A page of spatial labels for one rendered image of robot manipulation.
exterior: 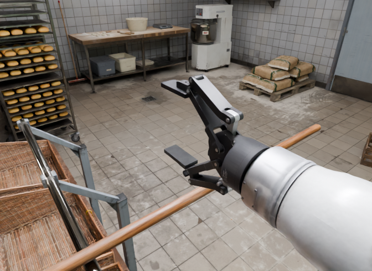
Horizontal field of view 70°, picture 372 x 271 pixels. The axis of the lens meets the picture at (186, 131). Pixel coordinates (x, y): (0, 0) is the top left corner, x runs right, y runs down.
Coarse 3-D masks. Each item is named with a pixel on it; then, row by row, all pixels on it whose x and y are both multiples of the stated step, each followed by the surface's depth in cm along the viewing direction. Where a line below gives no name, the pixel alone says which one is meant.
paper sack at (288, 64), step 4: (280, 56) 473; (272, 60) 449; (276, 60) 444; (280, 60) 442; (284, 60) 440; (288, 60) 443; (292, 60) 450; (296, 60) 458; (268, 64) 450; (272, 64) 447; (276, 64) 443; (280, 64) 440; (284, 64) 437; (288, 64) 435; (292, 64) 447; (296, 64) 465; (280, 68) 443; (284, 68) 436; (288, 68) 438
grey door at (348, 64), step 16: (352, 0) 415; (368, 0) 400; (352, 16) 422; (368, 16) 405; (352, 32) 429; (368, 32) 412; (336, 48) 454; (352, 48) 436; (368, 48) 418; (336, 64) 463; (352, 64) 443; (368, 64) 424; (336, 80) 471; (352, 80) 450; (368, 80) 431; (352, 96) 458; (368, 96) 437
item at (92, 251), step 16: (320, 128) 108; (288, 144) 96; (192, 192) 73; (208, 192) 75; (160, 208) 68; (176, 208) 69; (128, 224) 63; (144, 224) 64; (112, 240) 59; (80, 256) 56; (96, 256) 57
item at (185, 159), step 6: (168, 150) 52; (174, 150) 52; (180, 150) 52; (174, 156) 50; (180, 156) 50; (186, 156) 50; (192, 156) 50; (180, 162) 49; (186, 162) 48; (192, 162) 48
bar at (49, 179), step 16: (32, 128) 121; (32, 144) 101; (64, 144) 134; (80, 160) 144; (48, 176) 84; (80, 192) 94; (96, 192) 98; (64, 208) 72; (96, 208) 160; (64, 224) 68; (80, 240) 63; (128, 240) 117; (128, 256) 121
